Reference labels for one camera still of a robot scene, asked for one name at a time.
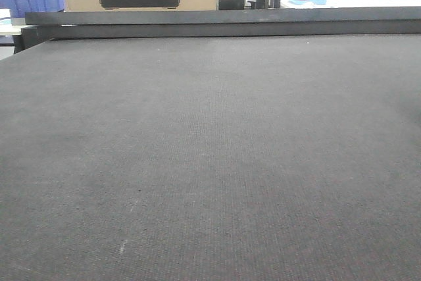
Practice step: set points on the light blue tray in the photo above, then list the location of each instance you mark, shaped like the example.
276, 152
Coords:
304, 2

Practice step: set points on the white table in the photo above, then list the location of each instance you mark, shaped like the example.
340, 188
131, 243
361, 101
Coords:
354, 4

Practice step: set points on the black conveyor side rail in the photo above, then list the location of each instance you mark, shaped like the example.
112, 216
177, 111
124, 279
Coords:
42, 27

